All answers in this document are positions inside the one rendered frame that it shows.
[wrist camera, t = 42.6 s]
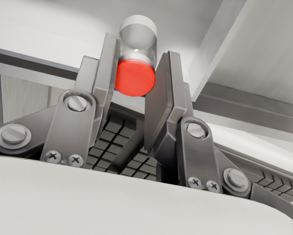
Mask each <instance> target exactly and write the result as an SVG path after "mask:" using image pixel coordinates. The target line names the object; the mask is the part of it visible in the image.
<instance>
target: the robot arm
mask: <svg viewBox="0 0 293 235"><path fill-rule="evenodd" d="M120 44H121V40H119V39H117V35H113V34H110V33H106V34H105V39H104V43H103V47H102V51H101V56H100V59H96V58H93V57H89V56H85V55H83V58H82V61H81V65H80V68H79V71H78V75H77V78H76V82H75V85H74V88H73V89H69V90H66V91H64V92H63V93H61V95H60V96H59V99H58V102H57V105H54V106H51V107H49V108H46V109H43V110H41V111H38V112H35V113H32V114H29V115H26V116H24V117H21V118H18V119H15V120H12V121H10V122H7V123H4V124H2V125H0V235H293V204H292V203H290V202H288V201H287V200H285V199H283V198H281V197H279V196H278V195H276V194H274V193H272V192H271V191H269V190H267V189H265V188H263V187H262V186H260V185H258V184H256V183H255V182H252V183H250V181H249V180H248V178H247V176H246V175H245V174H244V173H243V172H242V171H241V170H240V169H239V168H238V167H237V166H236V165H235V164H233V163H232V162H231V161H230V160H229V159H228V158H227V157H226V156H225V155H224V154H223V153H221V152H220V151H219V150H218V149H217V148H216V147H215V146H214V141H213V136H212V131H211V129H210V127H209V126H208V125H207V124H206V123H205V122H204V121H203V120H201V119H199V118H197V117H194V113H193V106H192V100H191V94H190V88H189V84H188V83H186V82H184V81H183V74H182V67H181V57H180V54H179V53H176V52H173V51H168V52H167V53H165V52H164V53H163V54H162V56H161V59H160V61H159V64H158V66H157V69H156V71H155V85H154V87H153V89H152V90H151V91H150V92H148V93H147V94H146V97H145V126H144V150H146V151H147V157H148V158H151V159H155V160H156V161H157V164H156V181H152V180H145V179H140V178H135V177H129V176H124V175H118V174H113V173H106V172H101V171H95V170H90V169H86V163H87V157H88V151H89V148H90V147H92V146H94V144H95V140H98V141H99V139H100V135H101V132H102V129H103V126H104V123H105V119H106V116H107V112H108V110H109V106H110V103H111V100H112V96H113V92H114V87H115V80H116V73H117V66H118V60H119V50H120Z"/></svg>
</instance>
